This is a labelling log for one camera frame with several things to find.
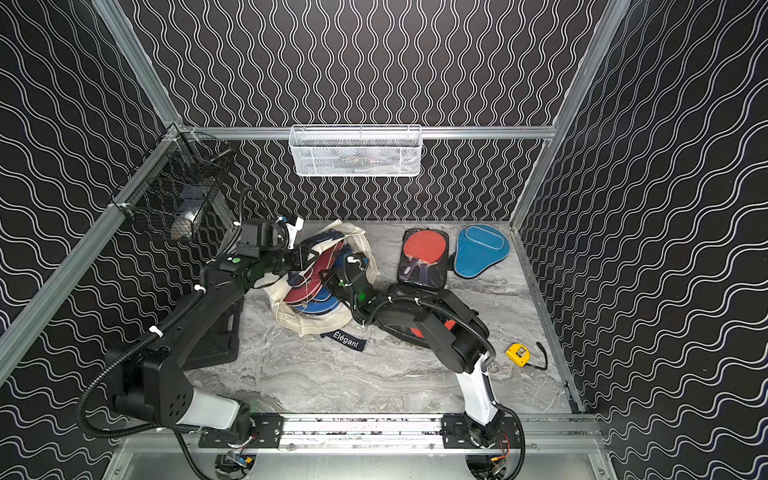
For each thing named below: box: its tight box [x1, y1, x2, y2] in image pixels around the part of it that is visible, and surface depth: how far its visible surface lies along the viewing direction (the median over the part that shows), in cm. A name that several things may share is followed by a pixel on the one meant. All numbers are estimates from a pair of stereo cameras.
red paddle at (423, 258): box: [397, 227, 449, 289], surface depth 108 cm
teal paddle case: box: [454, 224, 511, 280], surface depth 110 cm
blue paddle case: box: [294, 287, 341, 315], surface depth 94 cm
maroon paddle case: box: [284, 240, 345, 303], surface depth 87 cm
